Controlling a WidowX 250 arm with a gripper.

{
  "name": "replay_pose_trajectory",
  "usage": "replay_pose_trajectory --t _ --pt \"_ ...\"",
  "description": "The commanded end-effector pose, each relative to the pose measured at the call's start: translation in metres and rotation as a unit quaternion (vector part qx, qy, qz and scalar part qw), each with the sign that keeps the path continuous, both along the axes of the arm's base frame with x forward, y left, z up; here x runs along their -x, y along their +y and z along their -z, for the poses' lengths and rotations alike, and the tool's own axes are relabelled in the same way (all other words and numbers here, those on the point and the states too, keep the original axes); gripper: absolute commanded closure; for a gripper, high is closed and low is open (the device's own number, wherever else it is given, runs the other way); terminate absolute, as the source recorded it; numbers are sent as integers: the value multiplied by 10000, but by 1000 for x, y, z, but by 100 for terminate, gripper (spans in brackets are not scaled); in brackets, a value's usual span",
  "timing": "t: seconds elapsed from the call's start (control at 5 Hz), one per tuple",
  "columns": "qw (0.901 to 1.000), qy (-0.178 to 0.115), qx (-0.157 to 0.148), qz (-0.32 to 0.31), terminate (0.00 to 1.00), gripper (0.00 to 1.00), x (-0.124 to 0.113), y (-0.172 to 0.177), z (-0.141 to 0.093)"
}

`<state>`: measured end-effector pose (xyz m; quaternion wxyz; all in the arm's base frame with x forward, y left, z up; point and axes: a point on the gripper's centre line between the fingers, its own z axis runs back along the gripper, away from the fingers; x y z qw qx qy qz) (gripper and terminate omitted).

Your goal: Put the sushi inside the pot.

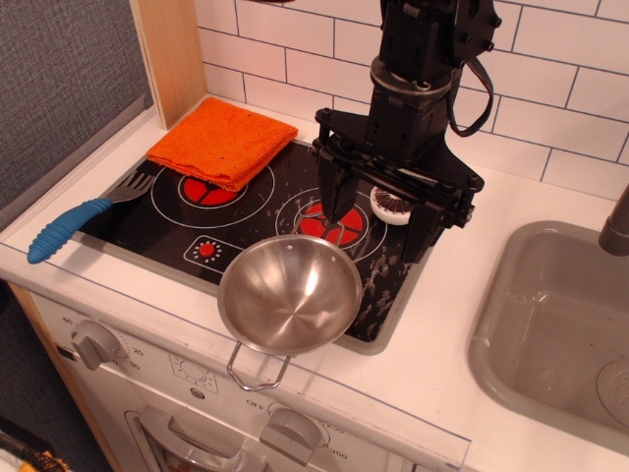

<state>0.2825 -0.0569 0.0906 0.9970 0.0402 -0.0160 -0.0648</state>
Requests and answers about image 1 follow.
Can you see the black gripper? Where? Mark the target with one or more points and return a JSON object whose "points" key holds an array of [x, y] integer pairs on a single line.
{"points": [[400, 147]]}

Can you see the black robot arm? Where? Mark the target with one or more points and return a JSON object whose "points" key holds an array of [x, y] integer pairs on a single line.
{"points": [[429, 43]]}

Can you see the silver metal pan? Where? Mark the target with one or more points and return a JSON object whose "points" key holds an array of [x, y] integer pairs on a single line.
{"points": [[288, 295]]}

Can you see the orange folded cloth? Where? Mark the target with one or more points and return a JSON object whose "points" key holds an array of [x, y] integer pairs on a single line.
{"points": [[222, 144]]}

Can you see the black toy stovetop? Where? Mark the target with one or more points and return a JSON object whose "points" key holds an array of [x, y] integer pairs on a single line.
{"points": [[190, 231]]}

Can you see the grey toy sink basin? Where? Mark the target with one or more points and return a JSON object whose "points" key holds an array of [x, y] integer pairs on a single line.
{"points": [[551, 336]]}

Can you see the grey faucet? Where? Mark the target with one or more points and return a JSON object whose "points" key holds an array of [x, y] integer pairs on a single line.
{"points": [[614, 237]]}

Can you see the grey right oven knob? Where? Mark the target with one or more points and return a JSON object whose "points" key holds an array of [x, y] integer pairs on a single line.
{"points": [[291, 434]]}

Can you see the grey oven knob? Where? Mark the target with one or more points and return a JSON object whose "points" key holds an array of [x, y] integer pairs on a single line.
{"points": [[95, 344], [291, 434]]}

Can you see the grey left oven knob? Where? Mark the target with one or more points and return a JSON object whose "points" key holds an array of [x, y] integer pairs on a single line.
{"points": [[95, 344]]}

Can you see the wooden side post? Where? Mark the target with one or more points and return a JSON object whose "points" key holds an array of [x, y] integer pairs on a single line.
{"points": [[170, 44]]}

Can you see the grey oven door handle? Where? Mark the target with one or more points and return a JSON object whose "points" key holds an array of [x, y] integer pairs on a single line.
{"points": [[168, 449]]}

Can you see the blue handled metal fork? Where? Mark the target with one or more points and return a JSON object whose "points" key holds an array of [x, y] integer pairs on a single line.
{"points": [[53, 236]]}

